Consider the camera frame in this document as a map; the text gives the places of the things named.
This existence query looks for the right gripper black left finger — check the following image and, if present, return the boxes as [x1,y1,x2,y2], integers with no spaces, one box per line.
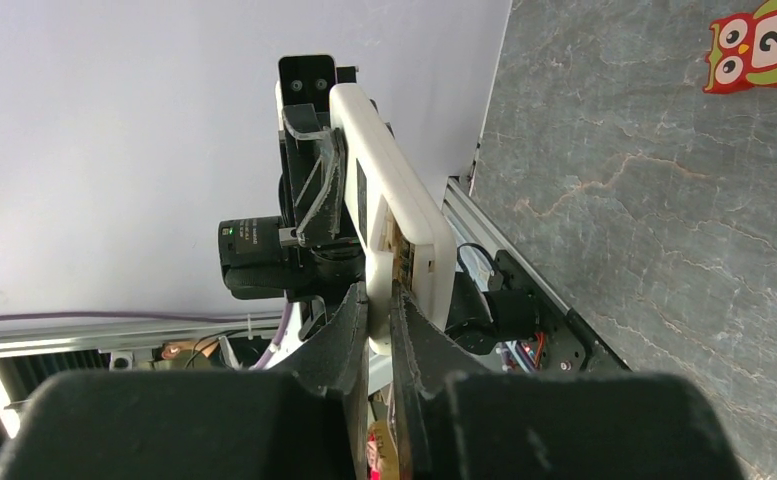
[270,282,368,479]

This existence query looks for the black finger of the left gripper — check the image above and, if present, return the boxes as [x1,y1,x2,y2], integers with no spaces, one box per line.
[282,104,346,247]

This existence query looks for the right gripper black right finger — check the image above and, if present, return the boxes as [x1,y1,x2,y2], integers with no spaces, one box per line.
[390,281,494,479]

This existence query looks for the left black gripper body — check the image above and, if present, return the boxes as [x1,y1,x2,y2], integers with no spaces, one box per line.
[275,79,376,299]

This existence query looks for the white remote control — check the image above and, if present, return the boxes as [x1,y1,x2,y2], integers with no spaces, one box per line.
[329,83,457,329]

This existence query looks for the white battery cover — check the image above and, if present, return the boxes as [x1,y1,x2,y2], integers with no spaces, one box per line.
[365,249,393,356]

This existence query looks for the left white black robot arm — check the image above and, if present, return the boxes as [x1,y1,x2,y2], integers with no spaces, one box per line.
[218,83,541,356]

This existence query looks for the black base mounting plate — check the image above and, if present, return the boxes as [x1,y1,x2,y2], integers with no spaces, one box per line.
[454,248,631,374]

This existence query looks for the red battery pack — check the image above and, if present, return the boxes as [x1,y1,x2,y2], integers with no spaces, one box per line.
[702,0,777,94]

